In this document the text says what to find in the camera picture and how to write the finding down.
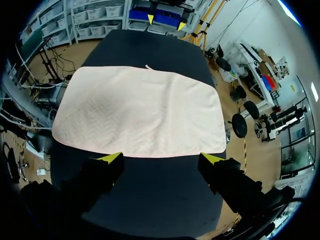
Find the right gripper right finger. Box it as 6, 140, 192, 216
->
197, 152, 296, 240

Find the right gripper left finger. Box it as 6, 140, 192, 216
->
20, 151, 126, 221

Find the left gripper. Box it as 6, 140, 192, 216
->
147, 0, 196, 32

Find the pale pink towel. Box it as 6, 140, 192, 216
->
51, 64, 227, 159

